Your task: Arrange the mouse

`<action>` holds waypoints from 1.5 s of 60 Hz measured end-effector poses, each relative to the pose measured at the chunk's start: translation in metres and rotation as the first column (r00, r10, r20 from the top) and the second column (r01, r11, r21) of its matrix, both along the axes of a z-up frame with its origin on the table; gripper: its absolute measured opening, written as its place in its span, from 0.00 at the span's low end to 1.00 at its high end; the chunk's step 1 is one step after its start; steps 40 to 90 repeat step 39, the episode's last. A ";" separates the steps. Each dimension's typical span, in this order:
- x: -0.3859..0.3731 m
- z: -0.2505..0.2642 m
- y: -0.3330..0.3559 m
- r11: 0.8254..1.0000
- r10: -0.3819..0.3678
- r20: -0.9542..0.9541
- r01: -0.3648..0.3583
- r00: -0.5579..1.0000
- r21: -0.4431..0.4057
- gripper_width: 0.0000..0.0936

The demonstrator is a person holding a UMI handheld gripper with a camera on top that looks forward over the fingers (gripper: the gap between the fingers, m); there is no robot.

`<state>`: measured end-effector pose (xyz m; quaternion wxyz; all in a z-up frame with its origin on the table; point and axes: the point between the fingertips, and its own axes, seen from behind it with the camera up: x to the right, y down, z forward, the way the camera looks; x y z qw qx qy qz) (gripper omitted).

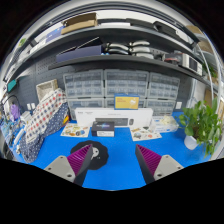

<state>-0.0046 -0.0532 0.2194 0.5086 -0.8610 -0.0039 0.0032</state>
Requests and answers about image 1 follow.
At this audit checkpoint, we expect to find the white blue glove box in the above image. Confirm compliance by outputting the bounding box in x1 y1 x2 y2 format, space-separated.
149 115 180 134

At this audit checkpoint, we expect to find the small black cardboard box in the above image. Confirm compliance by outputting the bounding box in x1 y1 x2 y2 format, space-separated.
90 120 116 138

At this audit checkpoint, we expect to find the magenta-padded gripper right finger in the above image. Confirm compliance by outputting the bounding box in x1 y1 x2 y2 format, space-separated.
134 143 185 185

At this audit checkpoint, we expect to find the white keyboard packaging box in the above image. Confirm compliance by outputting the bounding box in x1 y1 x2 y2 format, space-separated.
74 107 154 129

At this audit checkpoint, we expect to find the sticker sheet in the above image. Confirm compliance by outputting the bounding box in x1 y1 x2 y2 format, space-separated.
129 126 163 143
60 123 91 138

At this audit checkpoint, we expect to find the red blue checkered cloth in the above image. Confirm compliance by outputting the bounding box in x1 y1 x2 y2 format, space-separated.
24 88 68 144

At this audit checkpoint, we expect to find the green leafy potted plant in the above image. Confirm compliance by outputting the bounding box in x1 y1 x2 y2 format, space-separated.
179 99 223 158

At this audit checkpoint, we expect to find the navy polka dot cloth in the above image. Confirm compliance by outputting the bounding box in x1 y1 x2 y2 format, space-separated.
19 103 70 164

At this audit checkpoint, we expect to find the yellow and blue box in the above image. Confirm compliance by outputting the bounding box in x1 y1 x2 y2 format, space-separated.
113 94 141 111

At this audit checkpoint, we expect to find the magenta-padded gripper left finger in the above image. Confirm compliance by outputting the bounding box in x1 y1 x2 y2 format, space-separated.
43 143 94 187

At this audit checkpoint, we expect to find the cream disposable glove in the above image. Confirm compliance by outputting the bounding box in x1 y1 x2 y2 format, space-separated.
161 115 175 125

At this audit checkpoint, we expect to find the white plant pot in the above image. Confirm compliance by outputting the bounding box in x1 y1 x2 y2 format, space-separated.
183 134 200 151

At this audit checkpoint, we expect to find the woven wicker basket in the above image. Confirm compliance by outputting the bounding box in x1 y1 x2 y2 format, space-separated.
35 79 59 102

